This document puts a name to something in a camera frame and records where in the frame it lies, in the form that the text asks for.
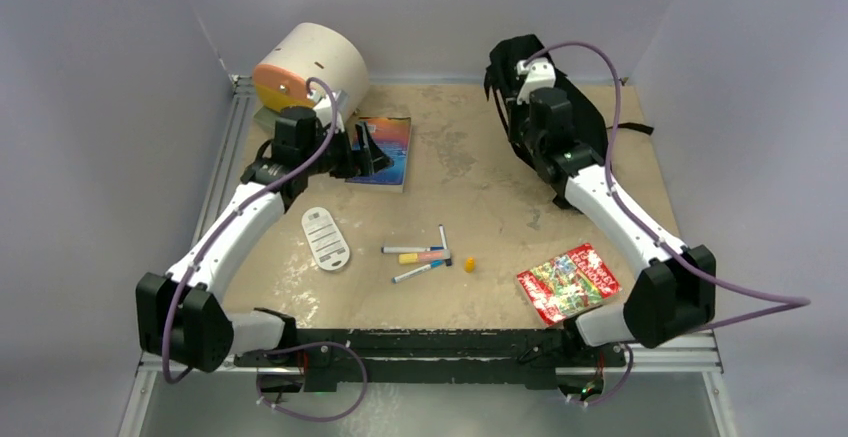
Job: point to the red colourful booklet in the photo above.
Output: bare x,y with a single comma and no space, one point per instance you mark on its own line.
568,285

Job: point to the cream round drawer cabinet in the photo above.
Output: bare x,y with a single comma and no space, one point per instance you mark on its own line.
309,50

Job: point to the white oval label card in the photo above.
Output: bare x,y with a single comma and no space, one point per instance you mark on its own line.
326,242

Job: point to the white marker blue cap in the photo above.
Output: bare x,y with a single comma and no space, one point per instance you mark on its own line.
408,249

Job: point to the black student backpack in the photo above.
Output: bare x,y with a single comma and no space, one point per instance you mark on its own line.
593,135

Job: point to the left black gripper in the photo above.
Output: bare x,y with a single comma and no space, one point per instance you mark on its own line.
368,159

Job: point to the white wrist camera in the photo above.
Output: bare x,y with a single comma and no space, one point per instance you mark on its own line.
534,74
328,106

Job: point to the white marker lying lower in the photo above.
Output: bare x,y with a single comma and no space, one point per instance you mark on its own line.
417,271

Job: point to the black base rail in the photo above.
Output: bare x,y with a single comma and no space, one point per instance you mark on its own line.
537,359

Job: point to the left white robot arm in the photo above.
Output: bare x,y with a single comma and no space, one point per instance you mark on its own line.
180,316

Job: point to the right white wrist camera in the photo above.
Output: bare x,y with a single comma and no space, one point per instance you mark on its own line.
534,74

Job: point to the blue orange book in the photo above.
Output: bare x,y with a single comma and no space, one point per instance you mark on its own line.
393,136

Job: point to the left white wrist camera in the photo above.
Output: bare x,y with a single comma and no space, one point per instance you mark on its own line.
328,106

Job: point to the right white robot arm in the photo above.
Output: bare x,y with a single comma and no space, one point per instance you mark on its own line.
673,291

